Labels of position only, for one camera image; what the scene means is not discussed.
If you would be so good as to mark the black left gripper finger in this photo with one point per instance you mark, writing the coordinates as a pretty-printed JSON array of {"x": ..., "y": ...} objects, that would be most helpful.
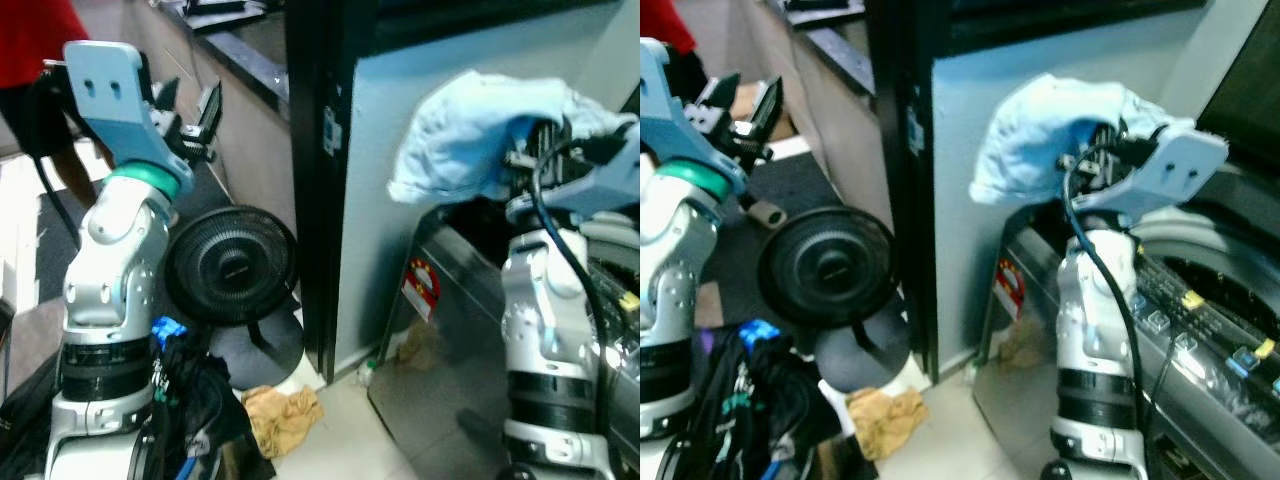
[
  {"x": 720, "y": 92},
  {"x": 768, "y": 115},
  {"x": 167, "y": 95},
  {"x": 210, "y": 115}
]

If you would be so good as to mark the light blue garment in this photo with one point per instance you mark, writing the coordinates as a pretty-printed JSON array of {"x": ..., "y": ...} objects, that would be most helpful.
[
  {"x": 460, "y": 130},
  {"x": 1040, "y": 130}
]

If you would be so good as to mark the grey top-load washing machine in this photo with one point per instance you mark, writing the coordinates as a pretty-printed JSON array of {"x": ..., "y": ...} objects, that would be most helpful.
[
  {"x": 440, "y": 400},
  {"x": 1020, "y": 400}
]

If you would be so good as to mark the brown cardboard piece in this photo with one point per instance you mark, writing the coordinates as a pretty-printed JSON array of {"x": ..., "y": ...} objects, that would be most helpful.
[{"x": 745, "y": 98}]

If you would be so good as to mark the dark stone counter ledge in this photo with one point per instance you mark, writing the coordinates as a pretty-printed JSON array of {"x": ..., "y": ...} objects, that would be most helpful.
[
  {"x": 245, "y": 60},
  {"x": 835, "y": 45}
]

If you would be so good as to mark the person in red shirt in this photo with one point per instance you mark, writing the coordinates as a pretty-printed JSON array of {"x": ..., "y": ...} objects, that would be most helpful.
[
  {"x": 35, "y": 30},
  {"x": 660, "y": 20}
]

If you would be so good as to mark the black floor fan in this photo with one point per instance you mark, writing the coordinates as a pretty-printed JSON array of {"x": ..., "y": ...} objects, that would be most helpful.
[
  {"x": 235, "y": 265},
  {"x": 830, "y": 265}
]

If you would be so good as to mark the red and white washer sticker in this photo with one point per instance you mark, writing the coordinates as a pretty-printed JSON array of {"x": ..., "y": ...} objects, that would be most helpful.
[
  {"x": 421, "y": 288},
  {"x": 1009, "y": 287}
]

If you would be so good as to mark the dark transparent washer lid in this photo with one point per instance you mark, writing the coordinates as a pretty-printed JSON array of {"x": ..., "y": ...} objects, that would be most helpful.
[{"x": 1250, "y": 90}]

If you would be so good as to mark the yellow tape piece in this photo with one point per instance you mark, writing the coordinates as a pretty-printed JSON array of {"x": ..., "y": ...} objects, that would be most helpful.
[
  {"x": 628, "y": 300},
  {"x": 1265, "y": 348},
  {"x": 1192, "y": 298}
]

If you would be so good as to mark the steel washer drum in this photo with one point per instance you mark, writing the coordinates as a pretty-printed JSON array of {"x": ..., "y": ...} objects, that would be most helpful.
[{"x": 1230, "y": 265}]

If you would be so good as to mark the black glossy washer control panel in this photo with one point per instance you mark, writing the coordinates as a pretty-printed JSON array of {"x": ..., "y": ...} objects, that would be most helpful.
[
  {"x": 1215, "y": 340},
  {"x": 628, "y": 340}
]

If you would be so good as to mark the black bag with blue trim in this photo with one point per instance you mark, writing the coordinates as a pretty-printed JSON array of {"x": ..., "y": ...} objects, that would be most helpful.
[
  {"x": 205, "y": 400},
  {"x": 770, "y": 410}
]

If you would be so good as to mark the brown crumpled cloth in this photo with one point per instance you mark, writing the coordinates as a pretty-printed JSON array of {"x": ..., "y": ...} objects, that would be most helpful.
[
  {"x": 283, "y": 420},
  {"x": 885, "y": 422}
]

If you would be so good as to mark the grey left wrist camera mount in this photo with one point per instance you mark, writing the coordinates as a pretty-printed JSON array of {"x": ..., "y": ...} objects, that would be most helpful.
[
  {"x": 110, "y": 100},
  {"x": 665, "y": 110}
]

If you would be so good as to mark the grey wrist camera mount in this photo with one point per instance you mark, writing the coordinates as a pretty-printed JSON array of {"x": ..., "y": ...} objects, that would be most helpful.
[
  {"x": 1170, "y": 170},
  {"x": 110, "y": 100},
  {"x": 600, "y": 180},
  {"x": 665, "y": 110}
]

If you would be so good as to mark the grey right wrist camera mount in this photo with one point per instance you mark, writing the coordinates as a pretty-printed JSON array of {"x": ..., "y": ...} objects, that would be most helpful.
[
  {"x": 1170, "y": 170},
  {"x": 600, "y": 180}
]

